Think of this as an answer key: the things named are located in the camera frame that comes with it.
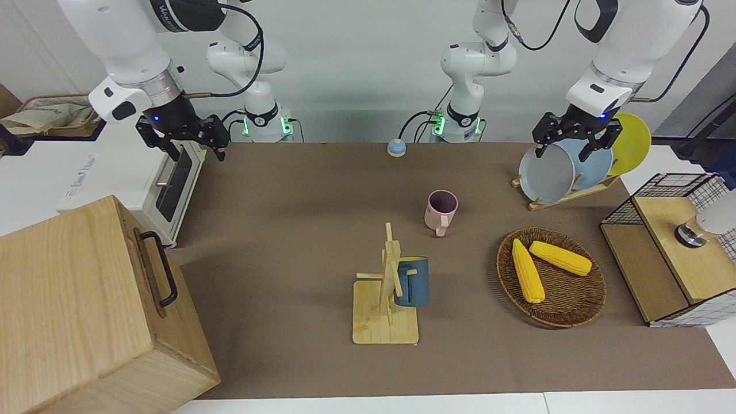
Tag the dark blue mug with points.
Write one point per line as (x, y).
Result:
(417, 284)

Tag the yellow plate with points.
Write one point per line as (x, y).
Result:
(632, 144)

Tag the brown table mat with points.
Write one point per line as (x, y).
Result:
(287, 230)

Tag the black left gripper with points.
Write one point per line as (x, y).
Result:
(592, 126)

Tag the brown wicker basket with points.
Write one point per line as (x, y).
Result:
(569, 299)

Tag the beige cloth bag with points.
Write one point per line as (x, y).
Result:
(52, 115)

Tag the yellow corn cob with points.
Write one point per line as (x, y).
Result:
(528, 273)
(560, 257)

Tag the grey plate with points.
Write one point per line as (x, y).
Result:
(546, 175)

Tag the wooden plate rack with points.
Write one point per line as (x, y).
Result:
(537, 205)

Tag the wooden mug tree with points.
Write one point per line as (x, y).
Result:
(374, 322)

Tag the wooden drawer box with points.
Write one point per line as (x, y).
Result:
(69, 310)

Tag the pink mug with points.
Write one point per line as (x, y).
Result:
(440, 218)

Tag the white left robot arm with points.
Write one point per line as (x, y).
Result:
(638, 46)

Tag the white toaster oven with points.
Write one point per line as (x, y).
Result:
(115, 172)

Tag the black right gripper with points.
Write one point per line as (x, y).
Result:
(172, 118)

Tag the light blue plate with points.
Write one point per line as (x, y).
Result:
(595, 169)

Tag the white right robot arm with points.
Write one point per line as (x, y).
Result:
(126, 46)

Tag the black camera stand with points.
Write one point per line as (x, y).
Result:
(693, 150)

